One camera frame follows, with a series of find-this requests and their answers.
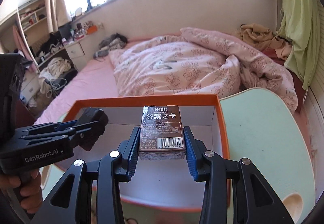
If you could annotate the tan clothes pile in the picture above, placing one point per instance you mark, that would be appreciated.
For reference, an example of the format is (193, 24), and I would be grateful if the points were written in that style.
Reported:
(262, 38)

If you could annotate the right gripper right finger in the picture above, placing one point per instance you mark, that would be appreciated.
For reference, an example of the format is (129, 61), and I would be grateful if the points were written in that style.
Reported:
(237, 182)

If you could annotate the brown card box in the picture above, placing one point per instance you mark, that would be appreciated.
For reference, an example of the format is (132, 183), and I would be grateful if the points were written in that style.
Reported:
(161, 134)

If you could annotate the orange gradient cardboard box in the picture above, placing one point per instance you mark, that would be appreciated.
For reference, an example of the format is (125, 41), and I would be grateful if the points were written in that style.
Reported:
(162, 179)

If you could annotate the white desk with drawers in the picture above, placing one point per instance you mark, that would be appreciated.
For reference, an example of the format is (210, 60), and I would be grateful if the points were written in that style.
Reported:
(79, 52)

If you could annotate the green curtain cloth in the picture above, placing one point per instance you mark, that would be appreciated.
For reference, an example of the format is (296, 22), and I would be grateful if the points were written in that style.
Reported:
(301, 25)

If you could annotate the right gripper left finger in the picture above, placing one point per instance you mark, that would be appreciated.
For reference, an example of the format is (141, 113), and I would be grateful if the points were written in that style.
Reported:
(70, 199)

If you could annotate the pink floral quilt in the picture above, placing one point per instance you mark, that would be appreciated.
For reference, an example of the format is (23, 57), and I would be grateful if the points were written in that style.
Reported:
(198, 61)

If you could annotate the left hand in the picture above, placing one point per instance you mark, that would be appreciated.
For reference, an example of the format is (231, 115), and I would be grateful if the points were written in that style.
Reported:
(30, 192)

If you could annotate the black box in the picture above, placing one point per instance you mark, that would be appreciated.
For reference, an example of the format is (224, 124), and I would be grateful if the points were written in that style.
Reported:
(88, 128)

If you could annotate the grey clothes on bed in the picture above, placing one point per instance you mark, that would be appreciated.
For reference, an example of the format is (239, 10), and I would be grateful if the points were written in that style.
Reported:
(113, 42)

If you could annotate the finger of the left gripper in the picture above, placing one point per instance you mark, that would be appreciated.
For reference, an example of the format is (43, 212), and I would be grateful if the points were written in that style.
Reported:
(51, 126)
(63, 137)

